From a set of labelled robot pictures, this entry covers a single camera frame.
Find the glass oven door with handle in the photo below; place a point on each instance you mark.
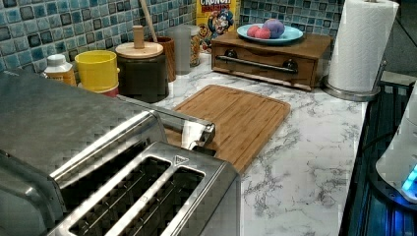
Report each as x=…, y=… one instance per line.
x=195, y=132

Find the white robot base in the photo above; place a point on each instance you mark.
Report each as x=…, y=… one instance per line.
x=397, y=166

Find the stainless steel toaster oven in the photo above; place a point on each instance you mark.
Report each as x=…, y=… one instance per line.
x=59, y=145

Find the bamboo cutting board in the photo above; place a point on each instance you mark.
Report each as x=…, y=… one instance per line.
x=244, y=121

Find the glass jar with cereal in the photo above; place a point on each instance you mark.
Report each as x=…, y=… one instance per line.
x=195, y=46

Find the black canister with wooden lid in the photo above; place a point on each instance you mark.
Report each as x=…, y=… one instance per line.
x=142, y=66

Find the brown wooden utensil cup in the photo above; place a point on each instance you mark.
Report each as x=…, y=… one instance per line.
x=169, y=55

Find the frosted grey tumbler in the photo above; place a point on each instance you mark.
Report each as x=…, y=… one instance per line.
x=182, y=46

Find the red cup under yellow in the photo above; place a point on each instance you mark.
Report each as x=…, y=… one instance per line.
x=108, y=91

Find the pink toy fruit left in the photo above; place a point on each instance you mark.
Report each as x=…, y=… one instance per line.
x=252, y=31

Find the pink toy fruit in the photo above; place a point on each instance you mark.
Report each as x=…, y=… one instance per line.
x=252, y=31
x=262, y=33

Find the stainless steel two-slot toaster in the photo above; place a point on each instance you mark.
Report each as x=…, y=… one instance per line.
x=161, y=190

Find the yellow cereal box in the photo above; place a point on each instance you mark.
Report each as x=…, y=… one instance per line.
x=215, y=18

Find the wooden drawer box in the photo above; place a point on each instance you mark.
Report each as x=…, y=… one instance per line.
x=301, y=63

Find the pink toy fruit right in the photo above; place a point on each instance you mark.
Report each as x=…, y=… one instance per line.
x=262, y=33

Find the purple toy fruit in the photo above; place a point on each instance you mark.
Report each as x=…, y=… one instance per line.
x=276, y=27

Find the light blue plate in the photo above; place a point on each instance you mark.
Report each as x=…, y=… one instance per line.
x=290, y=34

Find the yellow plastic cup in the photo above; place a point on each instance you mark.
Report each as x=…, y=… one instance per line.
x=97, y=69

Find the metal paper towel holder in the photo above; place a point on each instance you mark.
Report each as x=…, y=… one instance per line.
x=356, y=96

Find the white cap spice bottle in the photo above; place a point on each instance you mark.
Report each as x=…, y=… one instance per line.
x=59, y=69

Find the white paper towel roll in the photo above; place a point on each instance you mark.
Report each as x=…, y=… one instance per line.
x=360, y=43

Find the wooden spoon handle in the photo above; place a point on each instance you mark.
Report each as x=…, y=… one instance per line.
x=145, y=8

